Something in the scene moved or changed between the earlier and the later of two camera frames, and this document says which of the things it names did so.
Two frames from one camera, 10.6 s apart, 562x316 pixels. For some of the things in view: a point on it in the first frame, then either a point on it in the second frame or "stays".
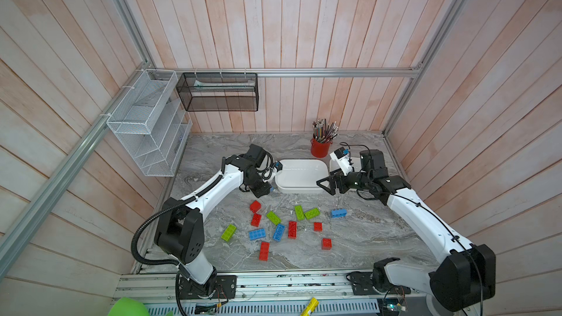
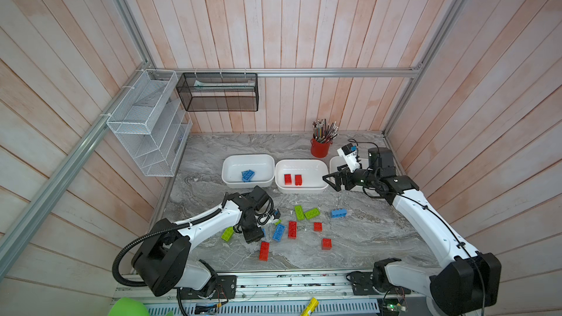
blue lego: x=279 y=232 stays
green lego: x=300 y=213 stays
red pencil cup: x=320 y=150 stays
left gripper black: x=262 y=190 to x=254 y=235
